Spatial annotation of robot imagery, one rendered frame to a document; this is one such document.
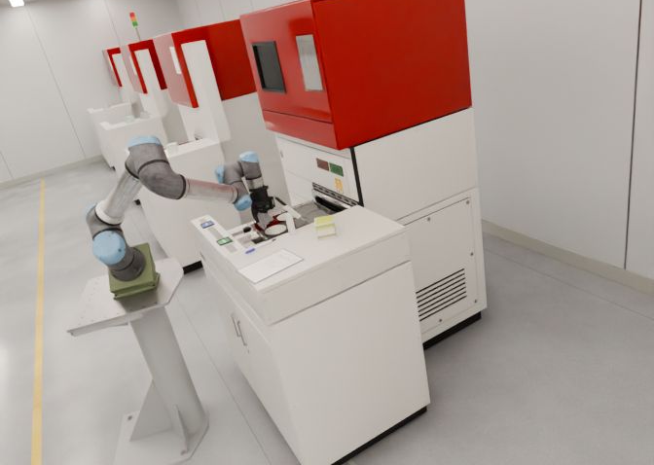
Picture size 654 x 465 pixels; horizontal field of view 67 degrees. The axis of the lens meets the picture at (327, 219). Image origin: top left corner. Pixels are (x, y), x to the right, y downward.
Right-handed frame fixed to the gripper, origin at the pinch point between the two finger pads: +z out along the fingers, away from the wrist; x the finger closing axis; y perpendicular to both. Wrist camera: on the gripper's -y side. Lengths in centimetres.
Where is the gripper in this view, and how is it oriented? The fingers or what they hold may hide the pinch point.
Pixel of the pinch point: (263, 227)
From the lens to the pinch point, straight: 228.5
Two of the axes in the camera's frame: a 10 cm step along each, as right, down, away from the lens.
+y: 8.8, 0.2, -4.7
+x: 4.3, -4.3, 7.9
